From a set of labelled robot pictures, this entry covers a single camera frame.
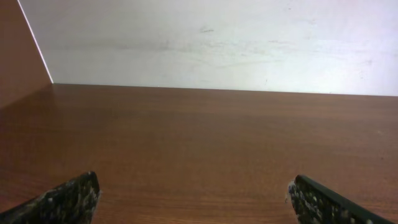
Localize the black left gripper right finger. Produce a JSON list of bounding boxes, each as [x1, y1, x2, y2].
[[285, 175, 392, 224]]

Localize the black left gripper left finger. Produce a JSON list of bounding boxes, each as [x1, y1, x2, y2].
[[1, 171, 101, 224]]

